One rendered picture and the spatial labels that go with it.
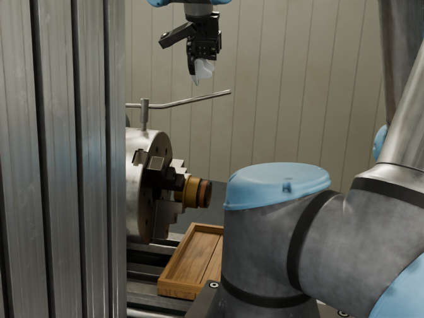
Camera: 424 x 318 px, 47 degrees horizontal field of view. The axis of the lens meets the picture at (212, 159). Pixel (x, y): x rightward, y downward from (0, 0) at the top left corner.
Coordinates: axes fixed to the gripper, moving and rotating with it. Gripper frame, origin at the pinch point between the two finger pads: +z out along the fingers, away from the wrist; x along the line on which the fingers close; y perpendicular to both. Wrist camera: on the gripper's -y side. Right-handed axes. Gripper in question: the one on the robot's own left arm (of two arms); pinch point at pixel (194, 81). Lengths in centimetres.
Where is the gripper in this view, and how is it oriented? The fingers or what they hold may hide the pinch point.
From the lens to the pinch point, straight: 139.4
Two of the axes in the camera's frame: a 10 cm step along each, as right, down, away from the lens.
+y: 9.8, 1.1, -1.8
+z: 0.3, 7.8, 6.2
